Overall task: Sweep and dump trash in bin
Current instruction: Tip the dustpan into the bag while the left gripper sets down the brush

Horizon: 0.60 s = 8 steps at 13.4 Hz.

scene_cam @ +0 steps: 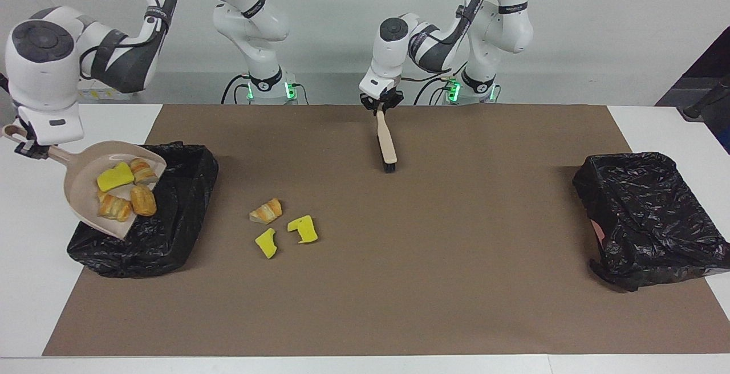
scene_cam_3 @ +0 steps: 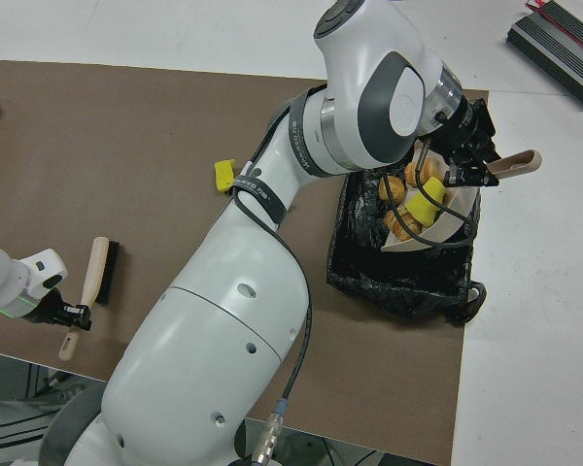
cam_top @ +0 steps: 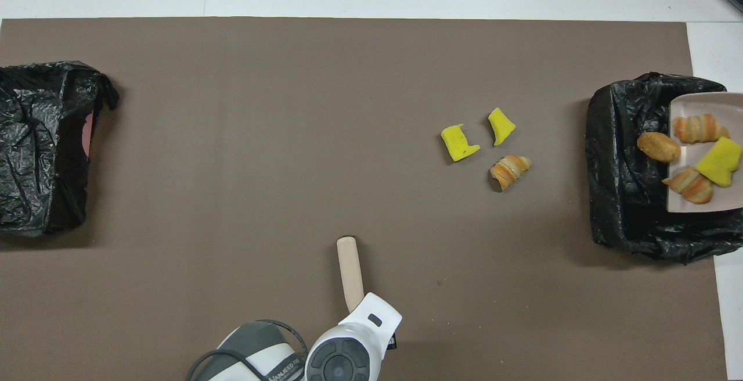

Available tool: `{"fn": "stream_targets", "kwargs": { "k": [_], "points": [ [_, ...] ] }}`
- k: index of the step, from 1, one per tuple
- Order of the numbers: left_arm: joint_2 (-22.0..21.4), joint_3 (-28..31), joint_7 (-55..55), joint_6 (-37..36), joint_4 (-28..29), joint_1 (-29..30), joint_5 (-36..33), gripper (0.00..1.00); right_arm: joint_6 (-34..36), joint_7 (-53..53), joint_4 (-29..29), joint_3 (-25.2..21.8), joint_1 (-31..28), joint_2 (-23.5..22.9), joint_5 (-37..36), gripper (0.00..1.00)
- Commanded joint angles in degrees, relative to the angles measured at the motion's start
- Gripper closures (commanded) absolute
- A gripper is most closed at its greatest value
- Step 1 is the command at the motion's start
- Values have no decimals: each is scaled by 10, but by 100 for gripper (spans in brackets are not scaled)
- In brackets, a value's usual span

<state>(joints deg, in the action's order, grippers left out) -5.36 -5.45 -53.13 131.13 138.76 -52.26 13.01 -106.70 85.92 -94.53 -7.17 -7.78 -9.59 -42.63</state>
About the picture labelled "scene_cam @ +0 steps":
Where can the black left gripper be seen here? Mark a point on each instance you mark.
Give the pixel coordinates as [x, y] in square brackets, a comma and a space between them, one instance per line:
[381, 98]

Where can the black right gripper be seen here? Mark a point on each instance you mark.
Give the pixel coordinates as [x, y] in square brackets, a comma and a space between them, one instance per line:
[37, 146]

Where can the beige brush black bristles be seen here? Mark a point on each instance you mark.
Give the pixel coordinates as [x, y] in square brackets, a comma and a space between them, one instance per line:
[387, 140]

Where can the beige plastic dustpan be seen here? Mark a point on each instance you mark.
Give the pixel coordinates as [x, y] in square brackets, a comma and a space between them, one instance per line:
[85, 180]

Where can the yellow sponge green backed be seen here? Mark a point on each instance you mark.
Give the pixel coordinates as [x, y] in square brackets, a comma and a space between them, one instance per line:
[114, 178]

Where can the brown bread roll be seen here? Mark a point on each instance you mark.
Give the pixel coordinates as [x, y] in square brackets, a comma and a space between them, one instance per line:
[142, 200]

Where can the yellow sponge piece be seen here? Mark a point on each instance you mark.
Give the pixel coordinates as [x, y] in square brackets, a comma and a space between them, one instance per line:
[267, 244]
[305, 228]

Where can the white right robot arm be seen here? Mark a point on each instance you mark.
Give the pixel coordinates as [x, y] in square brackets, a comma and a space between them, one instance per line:
[45, 66]

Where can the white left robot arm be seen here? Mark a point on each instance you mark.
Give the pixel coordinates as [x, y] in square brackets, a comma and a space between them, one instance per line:
[502, 20]

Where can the black bag lined bin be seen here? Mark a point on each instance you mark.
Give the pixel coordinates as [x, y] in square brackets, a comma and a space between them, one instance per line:
[171, 220]

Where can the black bag bin pink patch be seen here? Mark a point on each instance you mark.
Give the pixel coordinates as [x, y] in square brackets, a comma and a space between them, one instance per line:
[650, 214]

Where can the white power strip box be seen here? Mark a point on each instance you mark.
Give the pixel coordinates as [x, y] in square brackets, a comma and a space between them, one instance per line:
[105, 93]

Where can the brown table mat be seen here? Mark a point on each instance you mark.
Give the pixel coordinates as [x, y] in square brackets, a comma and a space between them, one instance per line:
[342, 322]

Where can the black stand post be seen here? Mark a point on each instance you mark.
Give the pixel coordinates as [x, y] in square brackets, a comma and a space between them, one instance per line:
[707, 97]
[3, 81]

